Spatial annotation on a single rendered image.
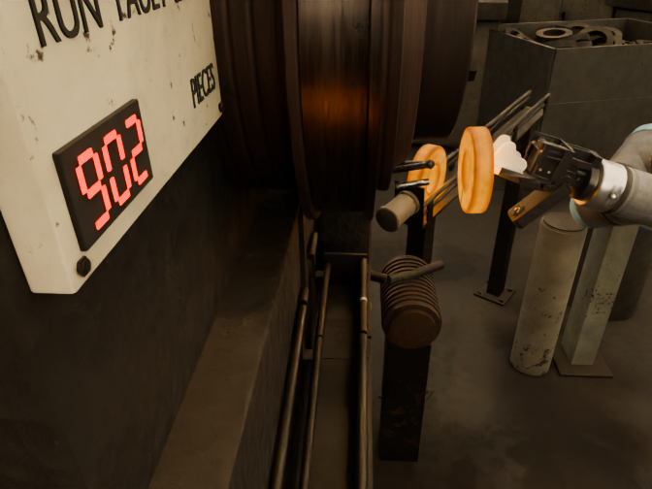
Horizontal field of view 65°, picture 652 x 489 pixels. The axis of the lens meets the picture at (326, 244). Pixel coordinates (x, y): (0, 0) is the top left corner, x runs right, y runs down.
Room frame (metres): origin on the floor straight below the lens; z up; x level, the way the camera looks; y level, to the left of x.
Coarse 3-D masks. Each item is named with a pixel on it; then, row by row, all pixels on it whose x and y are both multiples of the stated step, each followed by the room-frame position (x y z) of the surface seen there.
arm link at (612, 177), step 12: (600, 168) 0.84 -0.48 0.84; (612, 168) 0.83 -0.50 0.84; (624, 168) 0.84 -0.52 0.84; (600, 180) 0.82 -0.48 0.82; (612, 180) 0.81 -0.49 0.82; (624, 180) 0.81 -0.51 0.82; (600, 192) 0.81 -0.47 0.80; (612, 192) 0.81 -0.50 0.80; (588, 204) 0.82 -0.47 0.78; (600, 204) 0.81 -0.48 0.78; (612, 204) 0.81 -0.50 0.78
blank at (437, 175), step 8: (424, 152) 1.09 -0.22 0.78; (432, 152) 1.09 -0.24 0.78; (440, 152) 1.13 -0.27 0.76; (416, 160) 1.08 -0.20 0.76; (424, 160) 1.07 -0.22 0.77; (440, 160) 1.13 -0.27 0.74; (440, 168) 1.14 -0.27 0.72; (408, 176) 1.06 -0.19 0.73; (416, 176) 1.05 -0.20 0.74; (424, 176) 1.06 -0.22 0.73; (432, 176) 1.14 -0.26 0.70; (440, 176) 1.14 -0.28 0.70; (432, 184) 1.13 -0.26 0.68; (440, 184) 1.14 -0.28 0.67; (432, 192) 1.11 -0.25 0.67; (424, 200) 1.07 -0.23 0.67
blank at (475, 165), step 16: (480, 128) 0.87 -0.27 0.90; (464, 144) 0.90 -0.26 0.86; (480, 144) 0.82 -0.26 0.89; (464, 160) 0.90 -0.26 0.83; (480, 160) 0.80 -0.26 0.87; (464, 176) 0.89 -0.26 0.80; (480, 176) 0.79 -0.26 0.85; (464, 192) 0.85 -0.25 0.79; (480, 192) 0.79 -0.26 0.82; (464, 208) 0.84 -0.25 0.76; (480, 208) 0.80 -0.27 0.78
